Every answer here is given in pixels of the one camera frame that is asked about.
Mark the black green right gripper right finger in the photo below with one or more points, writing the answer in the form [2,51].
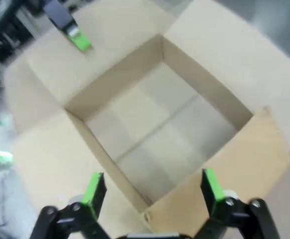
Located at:
[213,194]

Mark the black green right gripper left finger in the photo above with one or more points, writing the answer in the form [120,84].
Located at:
[92,196]

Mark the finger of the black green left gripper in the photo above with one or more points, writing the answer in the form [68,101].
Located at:
[67,22]

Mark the open brown cardboard box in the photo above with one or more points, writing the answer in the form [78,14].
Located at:
[150,104]

